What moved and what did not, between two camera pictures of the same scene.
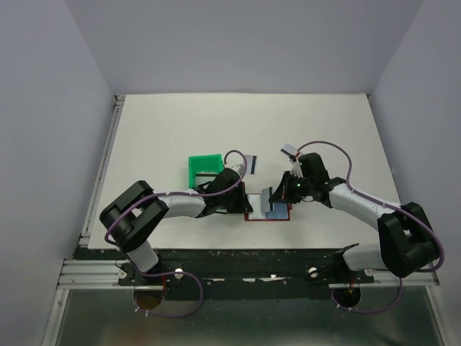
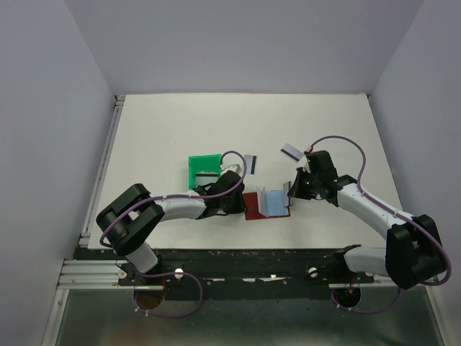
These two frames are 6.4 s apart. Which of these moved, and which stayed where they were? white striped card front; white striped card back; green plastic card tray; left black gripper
Moved: white striped card front
Stayed: left black gripper; white striped card back; green plastic card tray
